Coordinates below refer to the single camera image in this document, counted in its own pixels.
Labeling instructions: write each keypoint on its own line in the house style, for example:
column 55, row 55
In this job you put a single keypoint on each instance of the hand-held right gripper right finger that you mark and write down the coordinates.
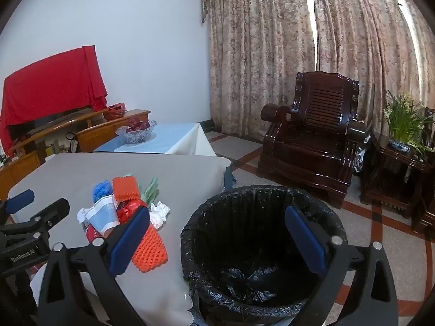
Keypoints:
column 304, row 241

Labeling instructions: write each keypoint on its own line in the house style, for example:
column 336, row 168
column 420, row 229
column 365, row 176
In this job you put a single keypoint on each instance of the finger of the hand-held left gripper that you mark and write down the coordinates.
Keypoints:
column 51, row 214
column 18, row 201

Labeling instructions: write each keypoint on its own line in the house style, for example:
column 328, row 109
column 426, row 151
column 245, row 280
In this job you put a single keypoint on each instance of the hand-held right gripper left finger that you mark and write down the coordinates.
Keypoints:
column 131, row 241

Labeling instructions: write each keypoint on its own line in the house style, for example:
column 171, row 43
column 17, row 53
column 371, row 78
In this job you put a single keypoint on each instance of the orange foam net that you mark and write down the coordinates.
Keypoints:
column 125, row 188
column 151, row 249

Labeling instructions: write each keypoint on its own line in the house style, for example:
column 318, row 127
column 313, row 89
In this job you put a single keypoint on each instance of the red foil packet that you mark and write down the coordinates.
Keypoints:
column 131, row 209

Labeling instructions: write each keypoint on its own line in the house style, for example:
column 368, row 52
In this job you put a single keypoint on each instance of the white tissue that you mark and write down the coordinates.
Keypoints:
column 159, row 214
column 81, row 215

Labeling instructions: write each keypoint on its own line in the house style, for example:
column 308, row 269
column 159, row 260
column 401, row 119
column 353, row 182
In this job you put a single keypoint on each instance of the green rubber glove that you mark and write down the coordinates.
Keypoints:
column 151, row 190

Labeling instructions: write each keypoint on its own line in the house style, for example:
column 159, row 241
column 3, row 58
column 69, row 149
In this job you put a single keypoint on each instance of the trash bin with black bag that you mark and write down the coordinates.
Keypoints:
column 238, row 231

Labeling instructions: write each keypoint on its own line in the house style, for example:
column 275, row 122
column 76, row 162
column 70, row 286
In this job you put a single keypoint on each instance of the blue and white packet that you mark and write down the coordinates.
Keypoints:
column 102, row 217

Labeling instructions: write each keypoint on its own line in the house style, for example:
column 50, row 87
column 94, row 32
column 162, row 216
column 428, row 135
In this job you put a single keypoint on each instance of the blue mesh net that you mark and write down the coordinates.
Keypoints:
column 102, row 190

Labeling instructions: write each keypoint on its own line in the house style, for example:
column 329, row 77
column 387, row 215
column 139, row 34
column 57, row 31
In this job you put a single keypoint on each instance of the dark wooden armchair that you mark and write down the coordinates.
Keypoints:
column 316, row 149

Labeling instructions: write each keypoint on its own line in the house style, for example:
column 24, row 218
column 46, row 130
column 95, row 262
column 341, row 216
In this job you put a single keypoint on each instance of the black plastic bag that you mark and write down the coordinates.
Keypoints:
column 358, row 158

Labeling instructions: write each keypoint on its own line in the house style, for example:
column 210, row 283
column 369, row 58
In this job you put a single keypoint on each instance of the teal scalloped tablecloth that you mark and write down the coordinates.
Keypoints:
column 228, row 176

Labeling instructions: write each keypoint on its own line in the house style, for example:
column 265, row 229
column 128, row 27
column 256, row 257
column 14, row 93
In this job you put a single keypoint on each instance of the glass fruit bowl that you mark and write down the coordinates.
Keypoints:
column 136, row 136

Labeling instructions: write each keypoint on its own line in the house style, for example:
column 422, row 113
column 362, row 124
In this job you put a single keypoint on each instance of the light blue tablecloth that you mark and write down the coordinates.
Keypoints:
column 170, row 139

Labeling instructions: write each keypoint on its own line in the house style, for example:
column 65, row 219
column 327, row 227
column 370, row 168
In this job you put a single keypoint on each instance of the dark wooden side table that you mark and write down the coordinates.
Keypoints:
column 390, row 166

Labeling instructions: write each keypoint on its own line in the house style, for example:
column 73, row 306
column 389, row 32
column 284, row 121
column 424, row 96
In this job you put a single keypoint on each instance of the red apple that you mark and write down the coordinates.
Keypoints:
column 145, row 125
column 134, row 123

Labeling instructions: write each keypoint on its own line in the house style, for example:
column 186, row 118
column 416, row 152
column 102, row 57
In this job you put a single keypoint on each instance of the red cloth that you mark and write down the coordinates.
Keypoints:
column 51, row 85

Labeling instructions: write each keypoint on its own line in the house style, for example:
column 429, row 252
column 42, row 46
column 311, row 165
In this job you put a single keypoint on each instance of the red basket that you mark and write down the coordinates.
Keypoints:
column 115, row 112

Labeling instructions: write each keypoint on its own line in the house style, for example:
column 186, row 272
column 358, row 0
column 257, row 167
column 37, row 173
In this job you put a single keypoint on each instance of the potted green plant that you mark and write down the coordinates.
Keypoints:
column 402, row 122

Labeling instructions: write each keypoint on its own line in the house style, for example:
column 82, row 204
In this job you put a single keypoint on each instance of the floral beige curtain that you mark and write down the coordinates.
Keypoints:
column 265, row 57

